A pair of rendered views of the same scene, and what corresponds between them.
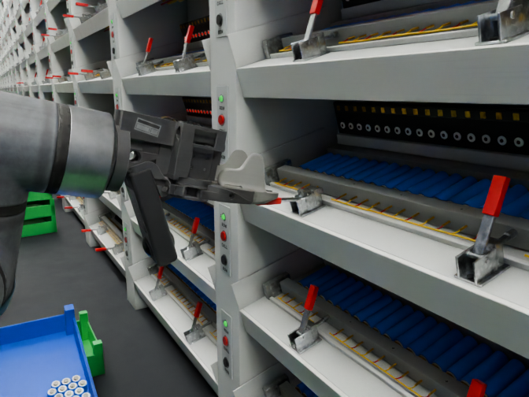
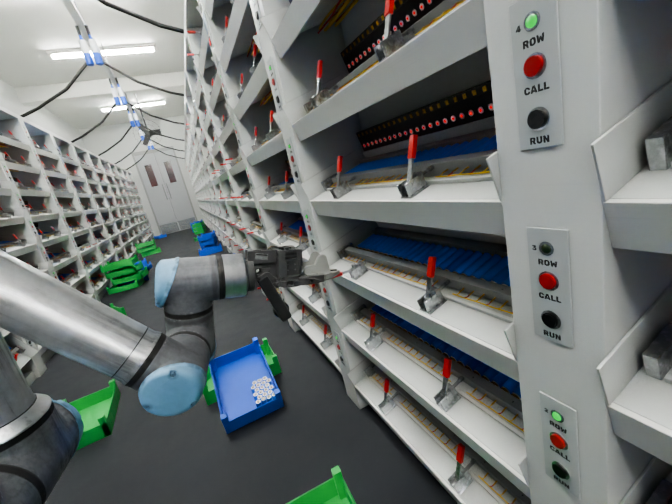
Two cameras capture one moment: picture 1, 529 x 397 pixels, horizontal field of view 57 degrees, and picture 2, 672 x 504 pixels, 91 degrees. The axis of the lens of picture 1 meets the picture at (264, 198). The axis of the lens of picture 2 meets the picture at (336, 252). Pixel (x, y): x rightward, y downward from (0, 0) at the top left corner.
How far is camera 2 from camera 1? 0.21 m
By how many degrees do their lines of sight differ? 8
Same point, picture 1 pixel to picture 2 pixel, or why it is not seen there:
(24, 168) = (207, 292)
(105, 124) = (239, 262)
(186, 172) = (285, 274)
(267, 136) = (336, 232)
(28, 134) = (205, 277)
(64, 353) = (257, 364)
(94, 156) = (237, 279)
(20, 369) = (235, 377)
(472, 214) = not seen: hidden behind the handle
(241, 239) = (333, 291)
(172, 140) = (275, 259)
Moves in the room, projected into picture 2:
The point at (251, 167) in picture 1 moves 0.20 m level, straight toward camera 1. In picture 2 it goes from (320, 262) to (307, 298)
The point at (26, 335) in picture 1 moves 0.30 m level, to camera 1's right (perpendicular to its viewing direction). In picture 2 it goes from (235, 358) to (306, 347)
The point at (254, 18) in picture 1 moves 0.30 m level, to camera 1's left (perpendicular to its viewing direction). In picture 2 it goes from (314, 170) to (211, 194)
